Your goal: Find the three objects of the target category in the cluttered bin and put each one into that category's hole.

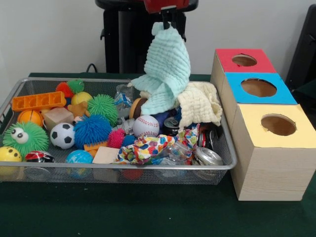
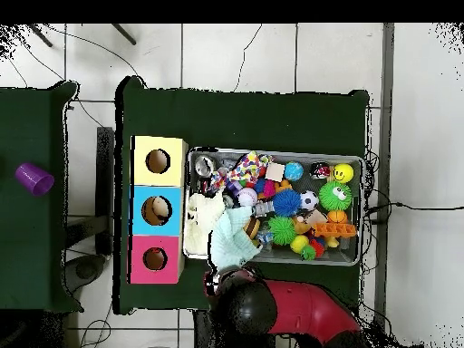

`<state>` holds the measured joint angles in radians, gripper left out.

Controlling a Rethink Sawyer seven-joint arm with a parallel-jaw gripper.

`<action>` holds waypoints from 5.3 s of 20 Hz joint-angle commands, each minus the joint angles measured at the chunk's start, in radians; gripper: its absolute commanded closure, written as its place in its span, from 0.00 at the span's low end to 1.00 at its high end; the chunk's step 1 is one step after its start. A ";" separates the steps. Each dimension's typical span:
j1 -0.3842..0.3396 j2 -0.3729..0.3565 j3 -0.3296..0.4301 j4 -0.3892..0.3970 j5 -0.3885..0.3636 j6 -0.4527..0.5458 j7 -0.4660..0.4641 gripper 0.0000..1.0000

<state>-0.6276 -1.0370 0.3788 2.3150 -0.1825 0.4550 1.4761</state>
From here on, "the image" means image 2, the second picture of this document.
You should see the light blue waffle cloth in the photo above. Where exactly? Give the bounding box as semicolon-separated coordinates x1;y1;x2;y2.
208;205;263;271

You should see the cream waffle cloth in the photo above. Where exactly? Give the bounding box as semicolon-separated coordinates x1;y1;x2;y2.
184;191;227;256

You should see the clear mesh bin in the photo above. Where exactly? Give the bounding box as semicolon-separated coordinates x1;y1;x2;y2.
182;146;365;267

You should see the wooden box with three holes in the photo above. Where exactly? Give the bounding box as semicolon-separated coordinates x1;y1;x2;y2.
128;135;189;285

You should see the green spiky ball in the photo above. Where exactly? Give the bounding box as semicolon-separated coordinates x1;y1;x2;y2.
267;216;297;246

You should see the white baseball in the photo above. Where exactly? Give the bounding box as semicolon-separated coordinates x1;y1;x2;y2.
237;187;259;208

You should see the large blue spiky ball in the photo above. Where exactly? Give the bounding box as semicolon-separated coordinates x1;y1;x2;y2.
272;188;303;218

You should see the colourful spotted cloth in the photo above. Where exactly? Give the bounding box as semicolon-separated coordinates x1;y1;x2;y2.
209;150;273;193

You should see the grey floor base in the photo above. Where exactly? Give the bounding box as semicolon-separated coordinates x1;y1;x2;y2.
63;253;107;294

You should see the black and white soccer ball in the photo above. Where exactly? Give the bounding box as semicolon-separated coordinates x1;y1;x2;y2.
299;190;320;211

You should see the orange plastic tray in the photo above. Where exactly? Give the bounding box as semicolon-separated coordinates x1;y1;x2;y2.
313;221;358;239

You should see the blue globe ball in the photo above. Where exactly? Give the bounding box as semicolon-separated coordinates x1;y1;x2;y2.
283;160;305;182

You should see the green googly-eyed puffer ball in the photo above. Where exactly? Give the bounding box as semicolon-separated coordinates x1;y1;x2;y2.
318;179;353;212

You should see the dark green table cloth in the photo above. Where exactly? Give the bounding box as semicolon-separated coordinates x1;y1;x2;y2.
113;75;371;320

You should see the yellow ball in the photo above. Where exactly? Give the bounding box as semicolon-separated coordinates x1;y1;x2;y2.
332;162;355;184

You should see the purple plastic cup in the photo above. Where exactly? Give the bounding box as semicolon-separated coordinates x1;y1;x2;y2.
14;161;55;197

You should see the dark green side cloth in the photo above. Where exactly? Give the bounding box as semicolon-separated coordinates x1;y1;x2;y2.
0;81;82;313

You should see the black tripod leg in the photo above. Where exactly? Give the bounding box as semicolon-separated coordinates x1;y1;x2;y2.
111;23;137;46
26;23;53;48

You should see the black furniture frame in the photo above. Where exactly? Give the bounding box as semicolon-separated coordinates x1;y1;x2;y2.
64;126;116;256

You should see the black power cable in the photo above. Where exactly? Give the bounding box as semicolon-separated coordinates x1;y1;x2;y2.
365;201;464;215

